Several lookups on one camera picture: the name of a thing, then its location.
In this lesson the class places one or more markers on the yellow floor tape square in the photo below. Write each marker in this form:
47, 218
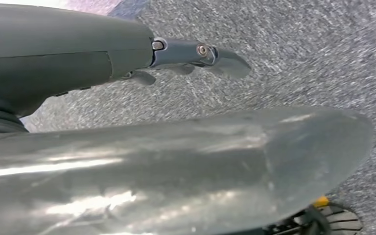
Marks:
321, 201

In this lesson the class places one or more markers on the black robot leg with foot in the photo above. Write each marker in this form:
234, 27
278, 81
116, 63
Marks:
340, 222

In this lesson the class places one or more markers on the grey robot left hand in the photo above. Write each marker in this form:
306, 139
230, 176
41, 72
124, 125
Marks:
61, 48

